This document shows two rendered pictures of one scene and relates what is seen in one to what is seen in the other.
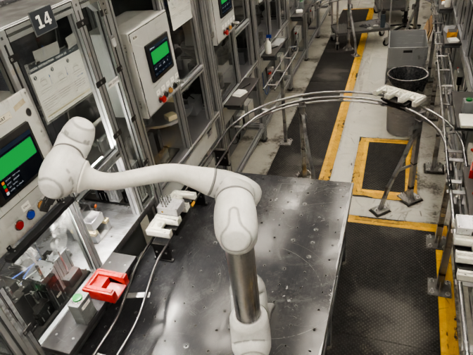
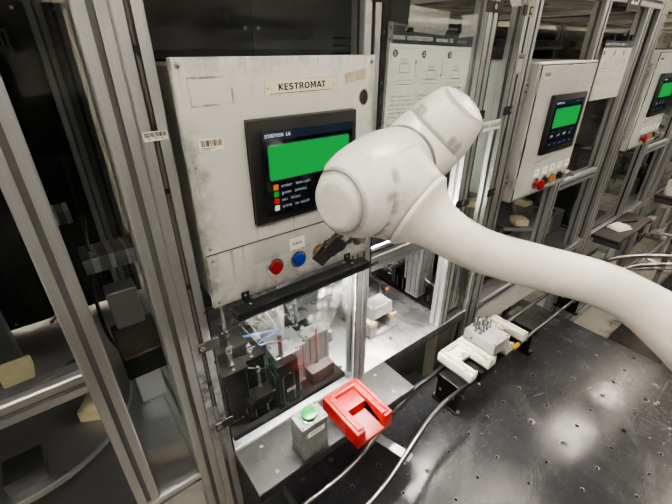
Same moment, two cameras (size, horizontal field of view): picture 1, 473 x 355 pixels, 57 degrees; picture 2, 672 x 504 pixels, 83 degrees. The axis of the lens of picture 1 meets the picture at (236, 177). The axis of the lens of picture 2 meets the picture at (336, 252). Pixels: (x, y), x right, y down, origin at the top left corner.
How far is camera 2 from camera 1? 0.93 m
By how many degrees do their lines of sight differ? 25
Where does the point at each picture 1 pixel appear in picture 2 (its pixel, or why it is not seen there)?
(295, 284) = not seen: outside the picture
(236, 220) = not seen: outside the picture
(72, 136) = (430, 120)
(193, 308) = not seen: outside the picture
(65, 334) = (272, 455)
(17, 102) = (353, 69)
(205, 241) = (516, 410)
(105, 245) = (378, 347)
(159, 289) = (424, 448)
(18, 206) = (286, 237)
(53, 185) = (347, 193)
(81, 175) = (421, 200)
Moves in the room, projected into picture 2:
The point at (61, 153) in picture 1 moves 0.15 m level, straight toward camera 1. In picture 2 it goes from (396, 137) to (405, 174)
